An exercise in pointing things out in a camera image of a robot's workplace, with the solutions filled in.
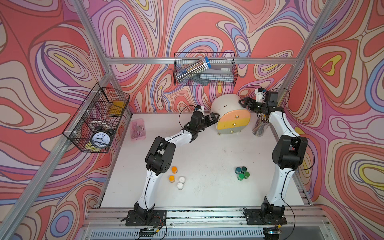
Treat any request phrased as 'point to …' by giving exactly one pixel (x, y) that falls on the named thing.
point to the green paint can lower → (240, 176)
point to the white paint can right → (182, 179)
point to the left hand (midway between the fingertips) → (217, 116)
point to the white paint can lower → (180, 186)
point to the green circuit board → (146, 232)
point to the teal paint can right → (243, 169)
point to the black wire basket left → (95, 124)
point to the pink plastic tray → (138, 132)
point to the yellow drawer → (233, 124)
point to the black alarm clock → (101, 138)
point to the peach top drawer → (235, 115)
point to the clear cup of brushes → (260, 125)
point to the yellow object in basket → (115, 109)
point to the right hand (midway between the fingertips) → (243, 105)
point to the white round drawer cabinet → (223, 103)
